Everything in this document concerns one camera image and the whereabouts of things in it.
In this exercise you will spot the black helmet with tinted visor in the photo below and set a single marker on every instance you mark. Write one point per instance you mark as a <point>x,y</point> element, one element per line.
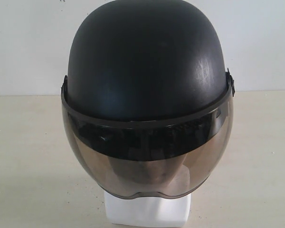
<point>147,102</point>

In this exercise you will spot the white mannequin head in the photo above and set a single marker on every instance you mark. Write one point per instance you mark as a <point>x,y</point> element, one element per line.
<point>150,212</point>

